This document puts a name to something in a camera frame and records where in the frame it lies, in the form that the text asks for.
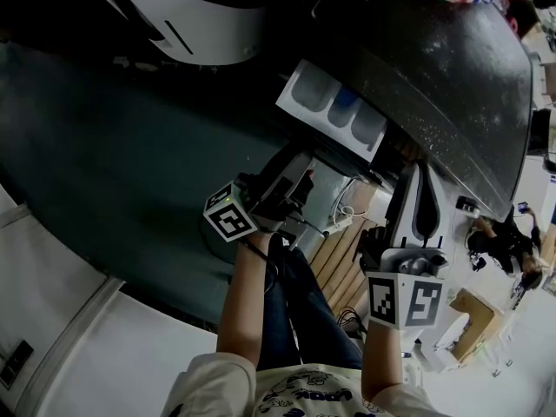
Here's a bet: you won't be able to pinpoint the black cable bundle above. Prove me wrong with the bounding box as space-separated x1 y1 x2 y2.
336 305 369 336

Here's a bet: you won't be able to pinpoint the black floor socket panel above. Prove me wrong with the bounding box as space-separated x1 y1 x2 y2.
0 339 36 391

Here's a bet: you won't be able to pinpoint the dark green floor mat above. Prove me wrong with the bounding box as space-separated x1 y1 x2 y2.
0 41 306 326

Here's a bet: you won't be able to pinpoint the person's left hand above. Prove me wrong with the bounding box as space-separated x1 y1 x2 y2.
248 169 317 235

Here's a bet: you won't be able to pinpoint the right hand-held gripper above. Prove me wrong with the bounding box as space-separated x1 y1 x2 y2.
366 158 452 333

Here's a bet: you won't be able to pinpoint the person's right hand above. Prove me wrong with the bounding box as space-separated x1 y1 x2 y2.
358 226 390 275

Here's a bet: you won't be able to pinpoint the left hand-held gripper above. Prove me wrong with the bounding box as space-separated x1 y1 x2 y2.
202 141 318 244

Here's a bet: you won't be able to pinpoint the person's left forearm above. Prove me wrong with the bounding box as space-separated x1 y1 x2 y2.
215 229 274 372

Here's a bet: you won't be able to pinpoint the small white device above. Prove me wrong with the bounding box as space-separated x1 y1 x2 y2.
454 195 482 217

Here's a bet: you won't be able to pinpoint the white detergent drawer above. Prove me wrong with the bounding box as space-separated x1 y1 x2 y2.
275 58 388 165

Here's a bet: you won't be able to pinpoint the white and black appliance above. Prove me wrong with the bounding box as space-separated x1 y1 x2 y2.
76 0 275 68

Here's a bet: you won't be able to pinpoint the person's white printed shirt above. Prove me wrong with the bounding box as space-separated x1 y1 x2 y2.
166 351 440 417

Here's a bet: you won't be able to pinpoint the black washing machine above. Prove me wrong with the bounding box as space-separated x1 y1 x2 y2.
277 0 536 226

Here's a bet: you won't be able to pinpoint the person's right forearm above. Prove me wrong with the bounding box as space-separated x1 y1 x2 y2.
359 325 413 404

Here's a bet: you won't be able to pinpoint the small cardboard box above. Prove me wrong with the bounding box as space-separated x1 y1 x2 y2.
448 286 508 363

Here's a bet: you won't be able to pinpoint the person's blue jeans legs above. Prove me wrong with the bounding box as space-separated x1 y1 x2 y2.
255 231 365 372

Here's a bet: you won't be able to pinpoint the wooden pallet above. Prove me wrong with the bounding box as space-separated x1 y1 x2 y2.
309 214 393 317

